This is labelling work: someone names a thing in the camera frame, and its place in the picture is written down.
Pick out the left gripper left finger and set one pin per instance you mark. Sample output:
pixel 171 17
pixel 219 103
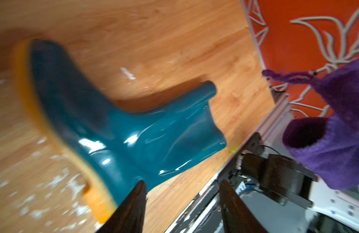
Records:
pixel 129 216

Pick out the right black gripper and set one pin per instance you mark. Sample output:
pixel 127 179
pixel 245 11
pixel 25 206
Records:
pixel 278 177

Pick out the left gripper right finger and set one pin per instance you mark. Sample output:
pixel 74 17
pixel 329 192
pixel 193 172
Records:
pixel 237 218

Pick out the purple cloth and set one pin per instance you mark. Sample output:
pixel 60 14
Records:
pixel 328 146

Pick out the teal boot with yellow sole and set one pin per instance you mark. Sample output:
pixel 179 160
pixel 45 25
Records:
pixel 114 149

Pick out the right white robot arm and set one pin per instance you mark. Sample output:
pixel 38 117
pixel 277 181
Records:
pixel 334 203

